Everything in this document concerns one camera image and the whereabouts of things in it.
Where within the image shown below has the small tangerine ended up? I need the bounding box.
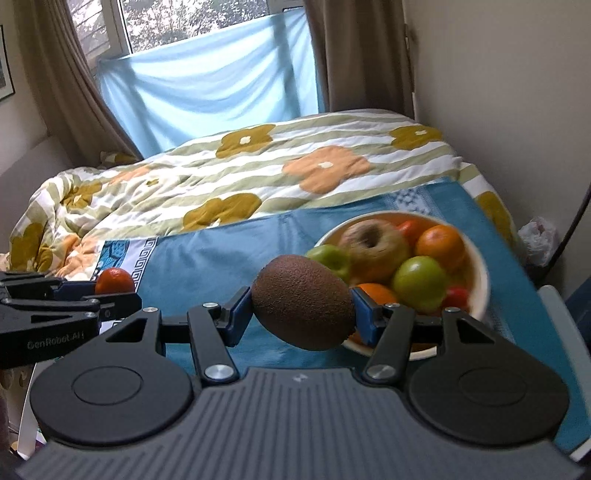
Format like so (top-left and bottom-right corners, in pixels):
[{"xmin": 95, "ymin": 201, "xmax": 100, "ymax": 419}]
[
  {"xmin": 397, "ymin": 219, "xmax": 429, "ymax": 251},
  {"xmin": 95, "ymin": 267, "xmax": 135, "ymax": 295}
]

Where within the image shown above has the large orange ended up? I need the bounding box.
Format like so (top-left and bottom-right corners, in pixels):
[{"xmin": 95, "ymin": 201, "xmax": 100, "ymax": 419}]
[{"xmin": 351, "ymin": 283, "xmax": 399, "ymax": 347}]

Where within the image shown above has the brown curtain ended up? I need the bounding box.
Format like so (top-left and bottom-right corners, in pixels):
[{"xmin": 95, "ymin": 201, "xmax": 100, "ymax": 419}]
[
  {"xmin": 304, "ymin": 0, "xmax": 414, "ymax": 118},
  {"xmin": 13, "ymin": 1, "xmax": 142, "ymax": 166}
]

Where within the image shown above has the brown curtain left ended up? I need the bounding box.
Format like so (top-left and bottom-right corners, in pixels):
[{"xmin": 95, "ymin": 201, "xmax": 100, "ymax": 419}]
[{"xmin": 13, "ymin": 1, "xmax": 142, "ymax": 166}]

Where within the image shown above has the brown curtain right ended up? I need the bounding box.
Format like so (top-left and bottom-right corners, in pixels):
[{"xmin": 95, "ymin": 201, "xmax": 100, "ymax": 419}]
[{"xmin": 304, "ymin": 0, "xmax": 414, "ymax": 118}]

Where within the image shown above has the small green apple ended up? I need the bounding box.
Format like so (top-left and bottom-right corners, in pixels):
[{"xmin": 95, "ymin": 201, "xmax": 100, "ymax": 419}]
[{"xmin": 392, "ymin": 256, "xmax": 449, "ymax": 313}]

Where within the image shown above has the orange in bowl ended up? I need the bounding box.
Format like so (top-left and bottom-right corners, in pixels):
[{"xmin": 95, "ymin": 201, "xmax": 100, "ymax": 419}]
[{"xmin": 415, "ymin": 224, "xmax": 467, "ymax": 273}]

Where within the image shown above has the floral striped duvet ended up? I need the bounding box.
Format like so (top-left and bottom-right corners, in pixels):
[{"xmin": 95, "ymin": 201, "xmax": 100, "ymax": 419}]
[{"xmin": 1, "ymin": 109, "xmax": 517, "ymax": 280}]

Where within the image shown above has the red tomato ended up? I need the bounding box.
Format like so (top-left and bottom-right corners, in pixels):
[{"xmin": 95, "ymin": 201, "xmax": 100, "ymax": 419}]
[{"xmin": 441, "ymin": 286, "xmax": 470, "ymax": 311}]

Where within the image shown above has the cream yellow bowl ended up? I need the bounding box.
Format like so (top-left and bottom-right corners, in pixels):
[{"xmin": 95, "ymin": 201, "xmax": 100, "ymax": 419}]
[{"xmin": 312, "ymin": 210, "xmax": 491, "ymax": 362}]

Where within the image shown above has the window frame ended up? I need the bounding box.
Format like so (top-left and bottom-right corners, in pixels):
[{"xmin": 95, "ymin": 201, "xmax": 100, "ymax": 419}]
[{"xmin": 67, "ymin": 0, "xmax": 304, "ymax": 71}]

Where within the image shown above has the large green apple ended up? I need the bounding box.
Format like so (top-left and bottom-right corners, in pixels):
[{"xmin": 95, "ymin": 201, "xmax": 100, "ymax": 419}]
[{"xmin": 304, "ymin": 244, "xmax": 351, "ymax": 284}]

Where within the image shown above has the light blue window cloth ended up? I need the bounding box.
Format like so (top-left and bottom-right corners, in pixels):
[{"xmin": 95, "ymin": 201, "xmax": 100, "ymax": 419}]
[{"xmin": 97, "ymin": 8, "xmax": 322, "ymax": 157}]

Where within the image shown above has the white plastic bag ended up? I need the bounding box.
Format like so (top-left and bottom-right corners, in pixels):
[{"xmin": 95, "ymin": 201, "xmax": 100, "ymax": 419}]
[{"xmin": 518, "ymin": 217, "xmax": 560, "ymax": 267}]

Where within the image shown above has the black cable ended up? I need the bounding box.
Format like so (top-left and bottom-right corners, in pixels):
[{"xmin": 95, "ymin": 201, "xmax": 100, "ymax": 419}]
[{"xmin": 540, "ymin": 181, "xmax": 591, "ymax": 278}]

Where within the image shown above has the blue patterned towel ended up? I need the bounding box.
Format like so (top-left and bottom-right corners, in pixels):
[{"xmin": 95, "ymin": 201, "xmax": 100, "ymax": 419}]
[{"xmin": 98, "ymin": 180, "xmax": 590, "ymax": 453}]

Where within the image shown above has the brown kiwi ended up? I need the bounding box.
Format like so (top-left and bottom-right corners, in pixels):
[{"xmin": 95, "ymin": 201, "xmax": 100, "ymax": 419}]
[{"xmin": 252, "ymin": 254, "xmax": 356, "ymax": 351}]

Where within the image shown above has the framed picture on wall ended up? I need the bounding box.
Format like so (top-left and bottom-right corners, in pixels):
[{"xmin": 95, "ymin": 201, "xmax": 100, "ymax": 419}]
[{"xmin": 0, "ymin": 25, "xmax": 15, "ymax": 101}]

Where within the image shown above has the yellowish brown apple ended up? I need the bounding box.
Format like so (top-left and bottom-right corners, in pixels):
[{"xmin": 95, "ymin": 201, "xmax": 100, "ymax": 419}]
[{"xmin": 338, "ymin": 219, "xmax": 411, "ymax": 283}]

